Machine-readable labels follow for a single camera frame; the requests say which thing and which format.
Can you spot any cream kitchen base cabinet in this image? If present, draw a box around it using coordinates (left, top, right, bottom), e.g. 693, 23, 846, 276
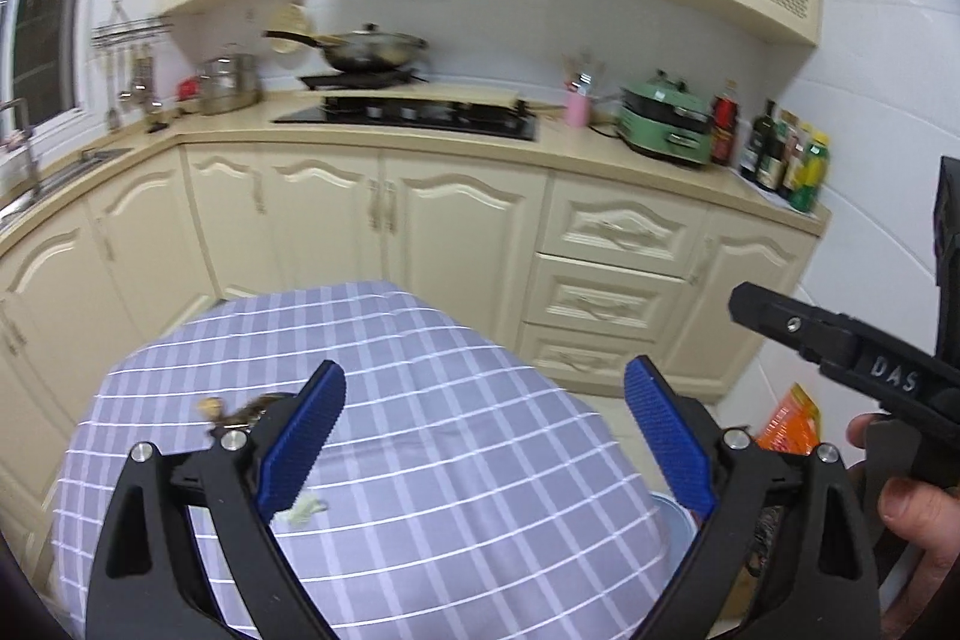
0, 85, 833, 536

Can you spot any steel faucet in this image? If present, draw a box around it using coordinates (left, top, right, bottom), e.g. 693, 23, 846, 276
0, 98, 42, 199

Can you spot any black gas stove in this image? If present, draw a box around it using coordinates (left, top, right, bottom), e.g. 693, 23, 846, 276
271, 96, 539, 142

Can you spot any yellow green bottle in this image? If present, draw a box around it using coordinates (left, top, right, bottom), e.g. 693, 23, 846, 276
789, 131, 832, 214

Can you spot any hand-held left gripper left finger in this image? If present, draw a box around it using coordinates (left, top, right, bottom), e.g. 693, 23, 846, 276
84, 359, 347, 640

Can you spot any dark green oil bottle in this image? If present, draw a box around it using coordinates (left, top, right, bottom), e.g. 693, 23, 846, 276
741, 100, 781, 187

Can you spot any cream carved drawer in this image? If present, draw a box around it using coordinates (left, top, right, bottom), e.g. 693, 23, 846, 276
529, 254, 691, 341
517, 321, 676, 393
540, 179, 710, 277

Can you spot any red label sauce bottle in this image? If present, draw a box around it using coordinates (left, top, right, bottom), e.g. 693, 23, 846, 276
711, 79, 742, 167

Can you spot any stainless steel pot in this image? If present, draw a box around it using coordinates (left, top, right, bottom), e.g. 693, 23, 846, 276
196, 51, 262, 115

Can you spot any green electric cooker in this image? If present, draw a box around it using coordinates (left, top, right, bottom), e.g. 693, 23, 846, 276
616, 71, 713, 167

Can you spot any steel wok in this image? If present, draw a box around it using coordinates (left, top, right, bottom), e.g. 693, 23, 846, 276
262, 23, 430, 73

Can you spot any brown condiment bottle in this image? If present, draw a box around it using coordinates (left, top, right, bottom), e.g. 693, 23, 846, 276
776, 111, 805, 199

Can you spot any person's right hand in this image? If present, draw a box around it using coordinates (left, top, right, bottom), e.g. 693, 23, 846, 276
846, 413, 960, 617

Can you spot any pink utensil holder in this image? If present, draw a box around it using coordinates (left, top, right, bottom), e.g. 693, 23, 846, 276
562, 55, 601, 129

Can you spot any kitchen window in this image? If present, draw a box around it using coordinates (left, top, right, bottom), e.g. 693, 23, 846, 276
0, 0, 98, 139

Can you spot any plaid-covered table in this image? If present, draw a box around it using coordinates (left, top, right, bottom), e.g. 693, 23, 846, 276
49, 280, 672, 640

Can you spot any pale green vegetable scrap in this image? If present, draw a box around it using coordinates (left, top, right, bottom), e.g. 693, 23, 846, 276
285, 494, 329, 527

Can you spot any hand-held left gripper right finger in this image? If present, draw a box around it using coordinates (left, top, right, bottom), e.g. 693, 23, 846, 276
624, 355, 880, 640

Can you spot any brown cardboard box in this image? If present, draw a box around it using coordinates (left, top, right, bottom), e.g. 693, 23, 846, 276
724, 565, 758, 620

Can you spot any steel sink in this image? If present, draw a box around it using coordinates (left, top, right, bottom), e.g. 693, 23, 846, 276
0, 149, 136, 221

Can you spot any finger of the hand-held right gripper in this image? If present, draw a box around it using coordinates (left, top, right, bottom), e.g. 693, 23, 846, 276
729, 281, 863, 378

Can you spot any brown peel scrap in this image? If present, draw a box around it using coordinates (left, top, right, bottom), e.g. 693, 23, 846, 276
214, 392, 290, 438

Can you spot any orange printed bag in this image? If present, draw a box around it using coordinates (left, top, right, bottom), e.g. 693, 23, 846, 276
754, 383, 822, 457

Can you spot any metal utensil rack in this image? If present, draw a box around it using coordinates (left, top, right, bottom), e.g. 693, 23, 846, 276
90, 2, 175, 131

